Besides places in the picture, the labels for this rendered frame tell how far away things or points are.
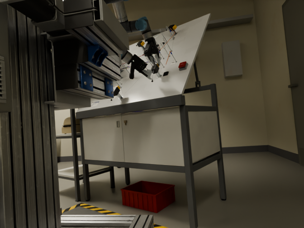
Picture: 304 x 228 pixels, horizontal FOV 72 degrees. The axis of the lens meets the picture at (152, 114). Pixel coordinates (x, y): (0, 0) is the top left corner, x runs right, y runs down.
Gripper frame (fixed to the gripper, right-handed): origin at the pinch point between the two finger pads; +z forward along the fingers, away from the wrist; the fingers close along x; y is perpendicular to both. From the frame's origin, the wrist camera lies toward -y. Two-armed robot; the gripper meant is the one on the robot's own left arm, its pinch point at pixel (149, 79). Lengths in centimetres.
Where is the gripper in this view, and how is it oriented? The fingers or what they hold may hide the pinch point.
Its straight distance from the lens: 155.3
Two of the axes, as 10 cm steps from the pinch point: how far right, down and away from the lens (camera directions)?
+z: 7.6, 5.5, 3.5
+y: 6.1, -7.9, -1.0
